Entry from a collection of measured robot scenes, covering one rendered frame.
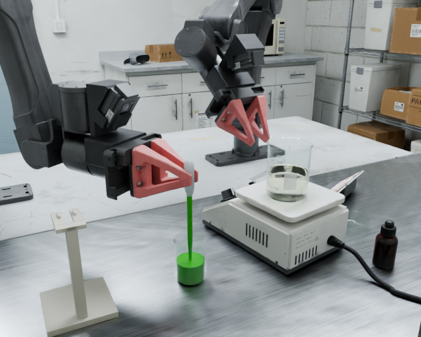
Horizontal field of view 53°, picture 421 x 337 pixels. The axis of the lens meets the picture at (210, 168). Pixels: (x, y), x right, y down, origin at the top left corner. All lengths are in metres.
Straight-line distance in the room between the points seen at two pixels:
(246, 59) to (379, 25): 2.62
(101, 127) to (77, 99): 0.05
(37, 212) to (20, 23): 0.34
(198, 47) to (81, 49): 2.78
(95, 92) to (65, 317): 0.27
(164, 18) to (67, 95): 3.10
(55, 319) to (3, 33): 0.39
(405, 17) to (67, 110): 2.70
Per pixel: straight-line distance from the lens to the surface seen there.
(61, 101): 0.60
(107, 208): 0.81
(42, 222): 0.79
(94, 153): 0.57
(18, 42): 0.67
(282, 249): 0.59
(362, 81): 3.28
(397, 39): 3.12
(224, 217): 0.67
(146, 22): 3.61
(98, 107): 0.56
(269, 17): 1.05
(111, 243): 0.69
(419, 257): 0.71
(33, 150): 0.66
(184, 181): 0.52
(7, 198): 0.89
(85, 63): 3.50
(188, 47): 0.74
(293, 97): 3.67
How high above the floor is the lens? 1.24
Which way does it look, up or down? 20 degrees down
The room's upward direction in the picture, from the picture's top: straight up
